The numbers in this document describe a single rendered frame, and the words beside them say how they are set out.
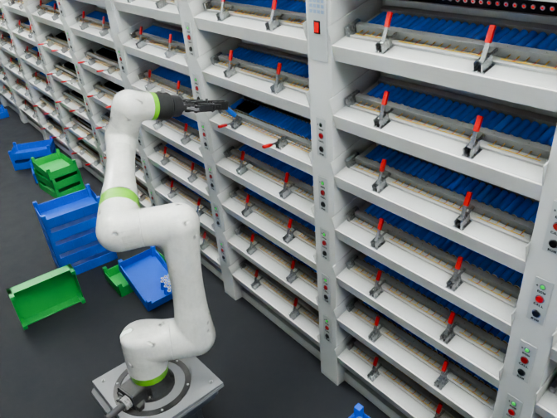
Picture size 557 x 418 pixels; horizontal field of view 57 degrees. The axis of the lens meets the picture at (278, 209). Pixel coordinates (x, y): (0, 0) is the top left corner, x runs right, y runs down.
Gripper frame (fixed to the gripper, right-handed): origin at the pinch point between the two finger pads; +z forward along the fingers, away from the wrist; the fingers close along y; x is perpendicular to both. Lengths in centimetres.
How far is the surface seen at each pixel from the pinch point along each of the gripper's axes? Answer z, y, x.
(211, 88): 5.1, 12.5, -3.8
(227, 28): -4.7, -8.4, -27.3
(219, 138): 10.8, 12.6, 16.7
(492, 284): 15, -108, 24
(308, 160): 5.6, -44.7, 8.3
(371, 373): 25, -73, 81
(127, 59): 3, 82, -4
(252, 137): 5.3, -15.4, 8.3
